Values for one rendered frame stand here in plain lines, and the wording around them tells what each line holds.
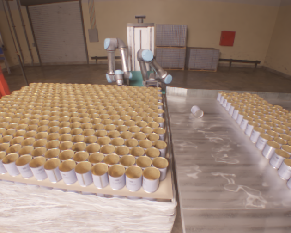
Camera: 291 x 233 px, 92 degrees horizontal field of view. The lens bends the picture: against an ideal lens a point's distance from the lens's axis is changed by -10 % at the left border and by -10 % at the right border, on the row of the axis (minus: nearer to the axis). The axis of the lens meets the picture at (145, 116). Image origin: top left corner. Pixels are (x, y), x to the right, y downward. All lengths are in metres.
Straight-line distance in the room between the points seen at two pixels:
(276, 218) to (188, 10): 9.44
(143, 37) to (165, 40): 5.66
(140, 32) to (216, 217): 2.04
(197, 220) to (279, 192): 0.41
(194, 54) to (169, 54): 1.17
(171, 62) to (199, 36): 2.60
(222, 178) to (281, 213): 0.25
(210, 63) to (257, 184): 7.72
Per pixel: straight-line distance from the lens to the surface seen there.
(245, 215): 0.75
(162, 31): 7.84
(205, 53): 8.21
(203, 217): 0.68
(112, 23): 9.79
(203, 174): 0.81
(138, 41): 2.21
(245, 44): 10.78
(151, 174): 0.69
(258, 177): 0.91
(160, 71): 1.89
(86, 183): 0.71
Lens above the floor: 1.66
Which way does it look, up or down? 29 degrees down
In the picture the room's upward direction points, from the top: straight up
